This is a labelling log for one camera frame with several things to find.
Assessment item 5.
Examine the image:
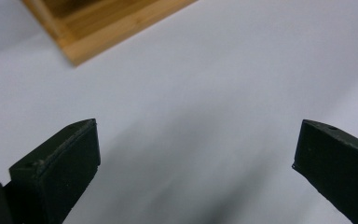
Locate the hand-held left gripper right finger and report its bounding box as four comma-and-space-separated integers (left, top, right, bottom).
291, 119, 358, 224

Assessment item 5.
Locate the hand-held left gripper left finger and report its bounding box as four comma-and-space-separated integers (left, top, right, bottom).
8, 118, 102, 224

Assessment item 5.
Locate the three-tier wooden shoe rack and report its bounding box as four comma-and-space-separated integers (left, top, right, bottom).
21, 0, 199, 67

